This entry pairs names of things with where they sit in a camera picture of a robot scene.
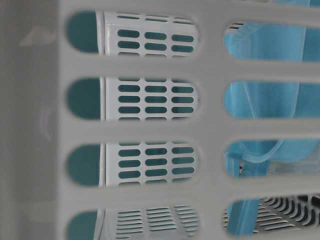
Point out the white plastic shopping basket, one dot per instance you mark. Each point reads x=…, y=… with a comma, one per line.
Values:
x=37, y=132

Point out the blue translucent plastic dustpan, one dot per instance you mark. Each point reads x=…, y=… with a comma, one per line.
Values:
x=256, y=99

